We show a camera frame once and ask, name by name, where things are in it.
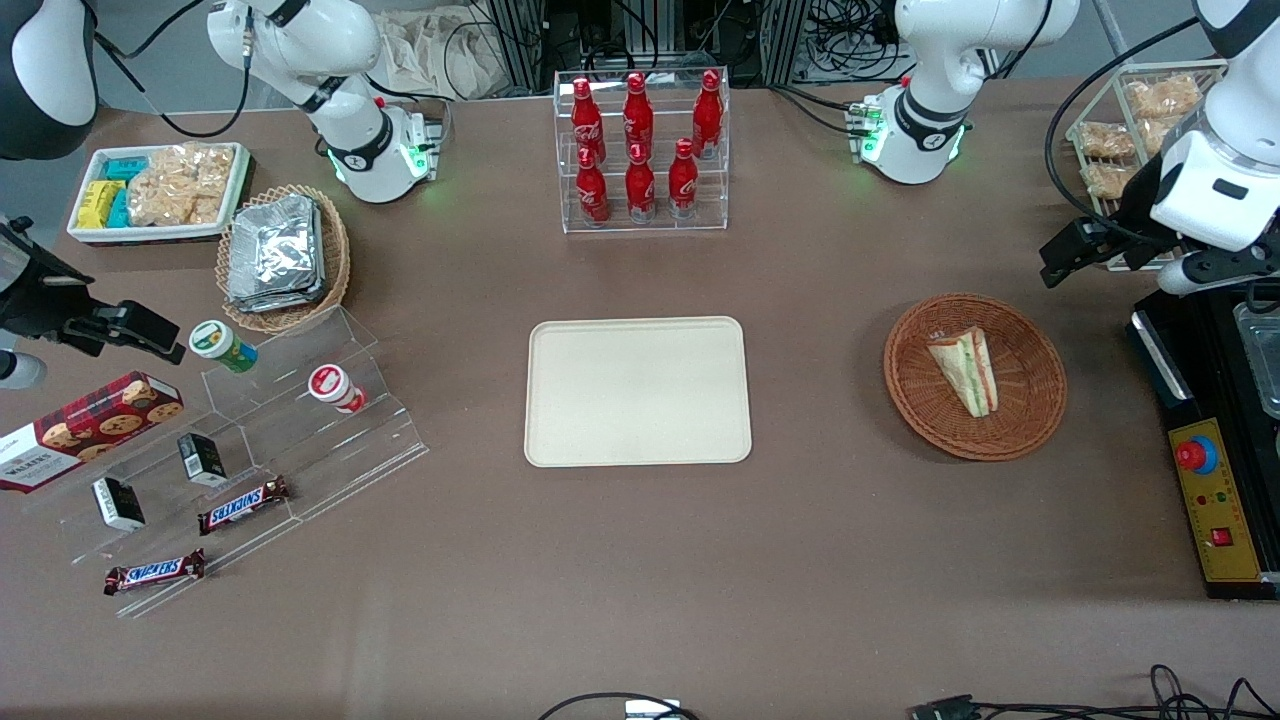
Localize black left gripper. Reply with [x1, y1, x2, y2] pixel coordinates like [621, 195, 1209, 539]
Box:
[1040, 155, 1186, 291]

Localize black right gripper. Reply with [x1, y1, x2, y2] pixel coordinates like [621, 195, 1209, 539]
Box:
[0, 220, 188, 365]

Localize plastic-wrapped triangle sandwich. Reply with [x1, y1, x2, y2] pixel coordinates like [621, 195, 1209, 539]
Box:
[926, 327, 1000, 419]

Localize white rectangular snack tray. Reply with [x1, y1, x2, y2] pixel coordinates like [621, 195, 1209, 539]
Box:
[66, 142, 252, 245]

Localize round brown wicker basket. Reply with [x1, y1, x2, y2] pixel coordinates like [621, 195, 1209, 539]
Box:
[884, 292, 1068, 462]

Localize metal tray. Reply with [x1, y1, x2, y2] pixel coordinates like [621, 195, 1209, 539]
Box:
[1232, 299, 1280, 421]

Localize oval wicker basket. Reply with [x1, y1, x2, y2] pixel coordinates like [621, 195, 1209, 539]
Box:
[216, 184, 353, 335]

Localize beige plastic tray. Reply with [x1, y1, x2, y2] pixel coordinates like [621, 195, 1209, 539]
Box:
[524, 316, 754, 468]

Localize bagged bread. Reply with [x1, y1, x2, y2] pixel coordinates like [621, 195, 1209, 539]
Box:
[1124, 74, 1203, 122]
[1079, 162, 1138, 200]
[1077, 121, 1138, 160]

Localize green snack cup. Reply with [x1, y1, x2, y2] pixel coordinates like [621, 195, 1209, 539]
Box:
[188, 320, 260, 376]

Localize red tartan cookie box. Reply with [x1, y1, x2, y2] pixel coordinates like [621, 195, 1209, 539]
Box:
[0, 371, 186, 494]

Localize yellow snack pack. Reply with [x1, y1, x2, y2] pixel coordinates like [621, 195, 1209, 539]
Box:
[77, 180, 124, 230]

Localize silver foil packet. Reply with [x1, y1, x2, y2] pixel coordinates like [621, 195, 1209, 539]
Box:
[230, 194, 324, 299]
[226, 283, 327, 315]

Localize small black box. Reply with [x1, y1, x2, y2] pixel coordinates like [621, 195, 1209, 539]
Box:
[177, 432, 229, 489]
[91, 477, 147, 533]

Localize clear bag of crackers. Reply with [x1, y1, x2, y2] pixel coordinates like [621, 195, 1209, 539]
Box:
[126, 143, 237, 227]

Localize black control box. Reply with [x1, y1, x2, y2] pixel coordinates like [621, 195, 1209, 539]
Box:
[1127, 282, 1280, 602]

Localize clear acrylic stepped display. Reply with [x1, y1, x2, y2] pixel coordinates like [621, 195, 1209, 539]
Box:
[28, 304, 432, 621]

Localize snickers chocolate bar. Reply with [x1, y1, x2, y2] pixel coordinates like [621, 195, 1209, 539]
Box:
[196, 476, 292, 537]
[103, 548, 208, 598]

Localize red snack cup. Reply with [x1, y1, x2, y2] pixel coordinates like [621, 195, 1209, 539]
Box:
[307, 364, 368, 415]

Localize red emergency stop button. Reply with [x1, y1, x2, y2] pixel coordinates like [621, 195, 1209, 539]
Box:
[1175, 436, 1220, 477]

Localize yellow control panel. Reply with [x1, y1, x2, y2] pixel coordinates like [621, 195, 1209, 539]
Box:
[1167, 416, 1265, 586]

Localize red cola bottle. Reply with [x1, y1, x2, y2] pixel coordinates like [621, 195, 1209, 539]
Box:
[667, 138, 700, 220]
[622, 72, 655, 161]
[625, 143, 658, 224]
[575, 148, 611, 228]
[692, 70, 725, 160]
[570, 77, 607, 166]

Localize beige cloth bag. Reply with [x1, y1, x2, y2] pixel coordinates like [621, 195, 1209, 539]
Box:
[374, 6, 513, 102]

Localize clear acrylic bottle rack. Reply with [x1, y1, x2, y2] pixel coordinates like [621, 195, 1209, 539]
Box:
[553, 67, 731, 236]

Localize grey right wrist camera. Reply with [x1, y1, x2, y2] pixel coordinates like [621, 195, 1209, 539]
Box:
[0, 350, 47, 392]

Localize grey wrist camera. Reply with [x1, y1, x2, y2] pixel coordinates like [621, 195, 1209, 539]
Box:
[0, 350, 47, 392]
[1158, 248, 1280, 297]

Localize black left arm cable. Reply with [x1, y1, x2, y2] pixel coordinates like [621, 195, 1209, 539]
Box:
[1044, 15, 1201, 251]

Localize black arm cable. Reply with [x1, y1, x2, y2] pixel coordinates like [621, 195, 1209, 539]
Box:
[92, 0, 253, 140]
[1044, 15, 1201, 251]

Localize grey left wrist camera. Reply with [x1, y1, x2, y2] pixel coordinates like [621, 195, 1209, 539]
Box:
[1158, 248, 1280, 297]

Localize white wire basket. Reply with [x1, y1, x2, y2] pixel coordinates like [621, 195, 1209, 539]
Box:
[1064, 59, 1233, 273]

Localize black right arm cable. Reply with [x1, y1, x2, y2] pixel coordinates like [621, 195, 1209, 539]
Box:
[92, 0, 253, 140]

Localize tangled black cables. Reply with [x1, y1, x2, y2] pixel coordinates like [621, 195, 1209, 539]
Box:
[798, 0, 909, 83]

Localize black cable with connector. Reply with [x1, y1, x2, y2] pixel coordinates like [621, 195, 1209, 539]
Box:
[908, 663, 1280, 720]

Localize black metal frame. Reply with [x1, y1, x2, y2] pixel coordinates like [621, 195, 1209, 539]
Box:
[478, 0, 563, 93]

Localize black cable loop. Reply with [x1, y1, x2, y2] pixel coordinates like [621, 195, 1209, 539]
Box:
[537, 691, 703, 720]

